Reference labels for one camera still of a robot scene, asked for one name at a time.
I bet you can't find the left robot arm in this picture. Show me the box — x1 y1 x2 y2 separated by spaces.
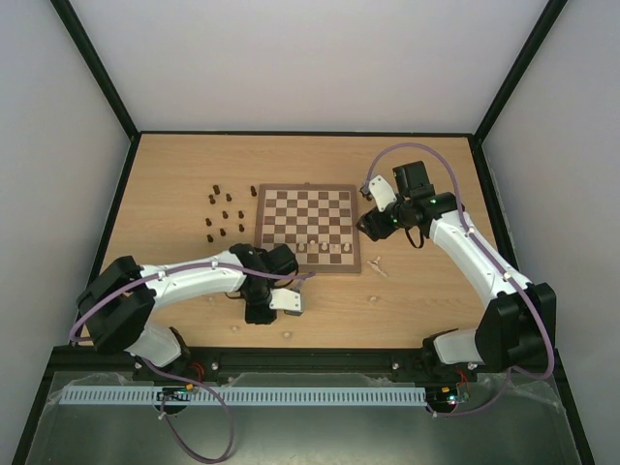
70 243 307 374

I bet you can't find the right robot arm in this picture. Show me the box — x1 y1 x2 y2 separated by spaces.
356 162 556 380

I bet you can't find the wooden chess board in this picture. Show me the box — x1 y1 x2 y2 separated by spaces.
255 183 361 274

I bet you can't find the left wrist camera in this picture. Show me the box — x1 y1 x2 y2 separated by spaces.
269 289 304 316

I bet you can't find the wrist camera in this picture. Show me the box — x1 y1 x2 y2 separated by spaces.
361 175 397 212
269 289 304 316

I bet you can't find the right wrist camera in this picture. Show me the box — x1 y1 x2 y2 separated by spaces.
361 175 397 212

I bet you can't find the white slotted cable duct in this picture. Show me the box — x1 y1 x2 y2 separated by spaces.
59 386 426 407

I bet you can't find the black frame rail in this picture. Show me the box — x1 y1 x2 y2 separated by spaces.
47 346 563 384

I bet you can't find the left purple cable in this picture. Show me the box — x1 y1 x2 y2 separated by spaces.
70 263 317 461

